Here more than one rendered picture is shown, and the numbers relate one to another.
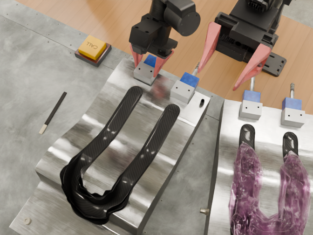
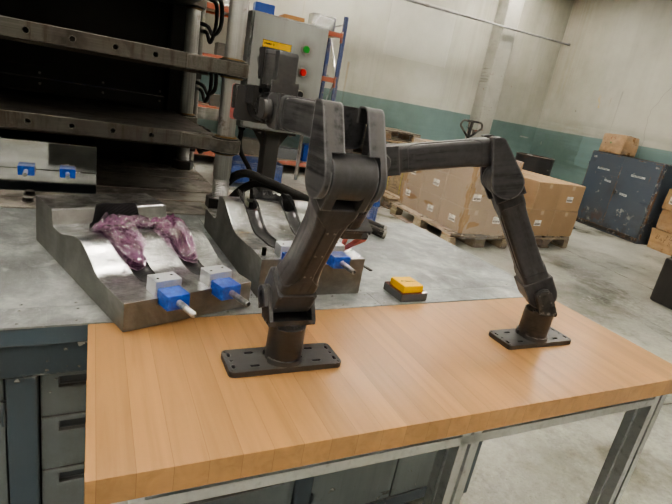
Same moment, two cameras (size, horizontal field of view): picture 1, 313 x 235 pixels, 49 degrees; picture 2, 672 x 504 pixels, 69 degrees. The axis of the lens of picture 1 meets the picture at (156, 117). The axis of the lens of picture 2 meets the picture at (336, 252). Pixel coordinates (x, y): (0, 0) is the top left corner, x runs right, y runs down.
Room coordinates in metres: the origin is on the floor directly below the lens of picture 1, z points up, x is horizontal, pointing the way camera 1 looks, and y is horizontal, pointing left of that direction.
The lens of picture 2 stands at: (1.08, -0.88, 1.25)
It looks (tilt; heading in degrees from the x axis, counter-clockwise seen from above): 18 degrees down; 122
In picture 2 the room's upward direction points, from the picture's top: 10 degrees clockwise
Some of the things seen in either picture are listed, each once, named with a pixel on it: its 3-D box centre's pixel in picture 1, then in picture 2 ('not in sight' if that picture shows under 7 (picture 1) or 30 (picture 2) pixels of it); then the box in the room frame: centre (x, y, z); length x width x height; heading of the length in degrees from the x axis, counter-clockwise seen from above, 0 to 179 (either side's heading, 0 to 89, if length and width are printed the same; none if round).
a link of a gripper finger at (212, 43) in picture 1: (219, 53); not in sight; (0.34, -0.10, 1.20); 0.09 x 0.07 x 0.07; 151
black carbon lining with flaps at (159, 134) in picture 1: (122, 148); (277, 217); (0.28, 0.08, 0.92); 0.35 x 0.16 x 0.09; 153
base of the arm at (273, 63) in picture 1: (255, 47); (285, 341); (0.64, -0.28, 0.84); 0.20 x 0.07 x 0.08; 61
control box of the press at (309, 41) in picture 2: not in sight; (260, 211); (-0.26, 0.60, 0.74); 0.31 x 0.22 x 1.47; 63
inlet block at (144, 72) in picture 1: (154, 62); (339, 261); (0.53, 0.01, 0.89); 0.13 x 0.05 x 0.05; 153
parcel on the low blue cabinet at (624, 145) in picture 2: not in sight; (619, 144); (0.26, 7.64, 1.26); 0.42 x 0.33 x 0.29; 145
